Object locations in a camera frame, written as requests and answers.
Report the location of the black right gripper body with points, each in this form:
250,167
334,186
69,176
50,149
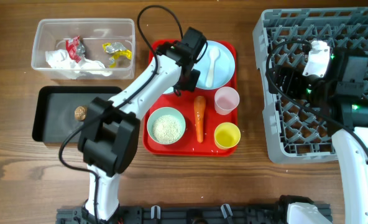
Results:
298,86

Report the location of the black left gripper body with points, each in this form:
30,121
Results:
189,80

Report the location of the orange carrot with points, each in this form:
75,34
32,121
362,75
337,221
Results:
199,112

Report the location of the green bowl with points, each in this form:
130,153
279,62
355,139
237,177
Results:
165,111

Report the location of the pink plastic cup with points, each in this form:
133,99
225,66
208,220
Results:
226,99

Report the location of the white rice pile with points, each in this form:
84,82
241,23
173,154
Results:
167,129

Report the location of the yellow plastic cup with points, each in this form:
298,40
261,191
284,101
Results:
226,135

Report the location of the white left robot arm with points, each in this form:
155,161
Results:
109,139

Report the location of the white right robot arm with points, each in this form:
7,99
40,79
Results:
332,83

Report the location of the grey dishwasher rack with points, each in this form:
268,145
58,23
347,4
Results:
295,136

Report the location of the clear plastic waste bin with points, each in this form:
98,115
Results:
51,37

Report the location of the small light blue bowl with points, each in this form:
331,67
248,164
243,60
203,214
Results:
169,91

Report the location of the large light blue plate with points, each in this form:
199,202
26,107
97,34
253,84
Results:
224,66

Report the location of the white plastic spoon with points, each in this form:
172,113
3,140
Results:
213,56

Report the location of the red plastic tray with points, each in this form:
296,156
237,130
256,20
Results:
188,144

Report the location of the yellow foil wrapper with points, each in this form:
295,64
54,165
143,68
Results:
116,50

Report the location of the brown walnut shell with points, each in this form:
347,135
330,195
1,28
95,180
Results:
80,113

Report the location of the red foil wrapper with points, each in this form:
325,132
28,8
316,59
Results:
75,48

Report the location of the crumpled white tissue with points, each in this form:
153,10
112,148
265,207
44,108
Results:
62,62

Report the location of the black rectangular tray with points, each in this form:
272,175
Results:
54,116

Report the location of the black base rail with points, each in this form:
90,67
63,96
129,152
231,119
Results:
249,214

